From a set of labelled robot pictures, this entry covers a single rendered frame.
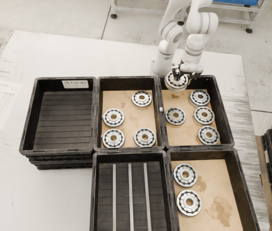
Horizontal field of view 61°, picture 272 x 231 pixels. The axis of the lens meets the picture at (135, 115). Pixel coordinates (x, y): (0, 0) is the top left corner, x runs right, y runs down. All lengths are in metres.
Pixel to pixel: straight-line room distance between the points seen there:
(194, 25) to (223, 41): 2.16
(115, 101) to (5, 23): 2.32
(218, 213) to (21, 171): 0.92
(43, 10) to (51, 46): 1.64
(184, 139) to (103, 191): 0.44
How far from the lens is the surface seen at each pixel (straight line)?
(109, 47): 1.65
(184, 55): 0.95
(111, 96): 1.22
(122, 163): 1.05
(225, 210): 1.08
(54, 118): 1.20
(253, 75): 2.75
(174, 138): 1.11
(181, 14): 2.99
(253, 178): 1.32
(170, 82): 1.07
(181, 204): 1.00
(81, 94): 1.25
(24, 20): 3.25
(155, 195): 1.02
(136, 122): 1.13
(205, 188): 1.07
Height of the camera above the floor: 1.82
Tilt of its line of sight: 59 degrees down
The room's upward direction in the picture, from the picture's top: 4 degrees clockwise
